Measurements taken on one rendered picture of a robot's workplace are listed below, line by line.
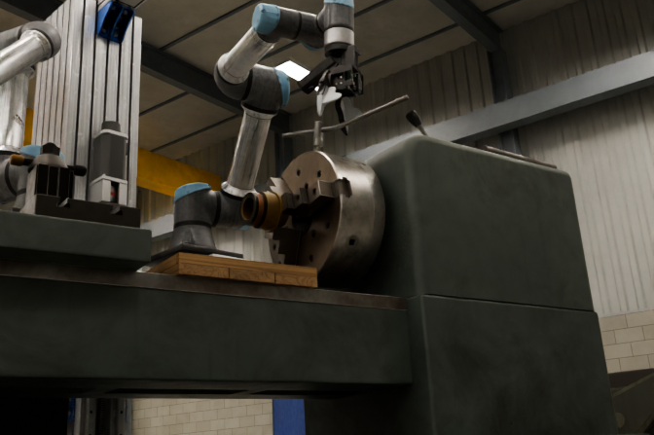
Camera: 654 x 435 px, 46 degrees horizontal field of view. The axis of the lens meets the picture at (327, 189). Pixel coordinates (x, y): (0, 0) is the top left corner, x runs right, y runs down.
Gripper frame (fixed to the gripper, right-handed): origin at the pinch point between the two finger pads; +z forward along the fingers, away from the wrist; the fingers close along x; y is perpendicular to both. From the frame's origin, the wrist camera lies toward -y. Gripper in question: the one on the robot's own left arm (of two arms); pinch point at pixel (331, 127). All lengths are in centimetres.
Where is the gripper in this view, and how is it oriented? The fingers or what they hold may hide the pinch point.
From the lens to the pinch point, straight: 188.0
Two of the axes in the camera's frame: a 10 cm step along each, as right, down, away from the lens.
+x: 4.4, 2.4, 8.7
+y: 9.0, -1.1, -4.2
